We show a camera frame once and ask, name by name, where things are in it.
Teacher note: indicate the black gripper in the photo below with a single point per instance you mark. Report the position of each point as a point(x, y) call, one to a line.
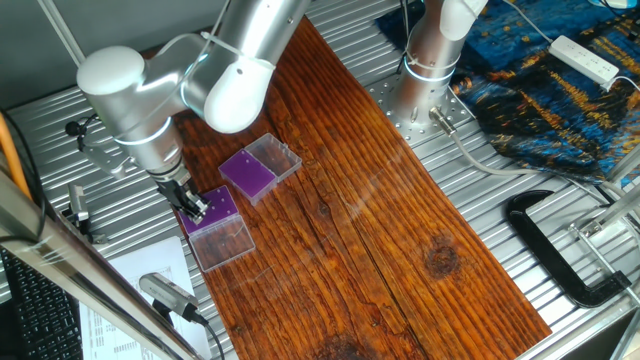
point(176, 192)

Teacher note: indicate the shiny metal frame bar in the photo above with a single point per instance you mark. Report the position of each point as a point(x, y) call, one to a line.
point(60, 255)

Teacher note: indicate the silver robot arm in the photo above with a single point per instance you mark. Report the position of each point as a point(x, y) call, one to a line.
point(125, 100)

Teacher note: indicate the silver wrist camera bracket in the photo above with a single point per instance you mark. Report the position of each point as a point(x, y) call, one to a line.
point(107, 160)

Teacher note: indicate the white printed paper sheets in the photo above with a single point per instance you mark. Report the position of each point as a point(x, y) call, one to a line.
point(150, 255)

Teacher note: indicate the white power strip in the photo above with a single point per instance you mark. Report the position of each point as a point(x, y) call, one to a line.
point(582, 60)

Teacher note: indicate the orange tube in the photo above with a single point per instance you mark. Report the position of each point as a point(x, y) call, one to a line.
point(11, 155)

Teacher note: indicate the silver perforated base plate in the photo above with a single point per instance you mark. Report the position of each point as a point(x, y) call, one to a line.
point(415, 132)

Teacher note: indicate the thin metal rod with foot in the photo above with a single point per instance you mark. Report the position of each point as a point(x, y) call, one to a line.
point(60, 27)

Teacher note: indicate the black clamp tool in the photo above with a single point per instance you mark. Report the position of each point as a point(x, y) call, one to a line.
point(77, 200)

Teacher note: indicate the purple pipette tip box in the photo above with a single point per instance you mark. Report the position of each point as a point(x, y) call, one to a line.
point(247, 177)
point(220, 216)

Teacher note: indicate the brown wooden board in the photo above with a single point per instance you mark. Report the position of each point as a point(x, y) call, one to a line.
point(350, 250)

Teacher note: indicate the aluminium frame profile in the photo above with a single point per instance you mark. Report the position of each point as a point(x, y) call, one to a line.
point(627, 167)
point(615, 210)

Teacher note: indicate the black c-clamp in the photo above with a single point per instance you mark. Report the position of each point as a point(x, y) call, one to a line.
point(537, 245)

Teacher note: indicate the blue patterned cloth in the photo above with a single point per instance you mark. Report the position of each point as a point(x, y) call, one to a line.
point(530, 110)

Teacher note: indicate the black keyboard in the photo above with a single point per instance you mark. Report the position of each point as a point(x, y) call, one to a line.
point(45, 325)

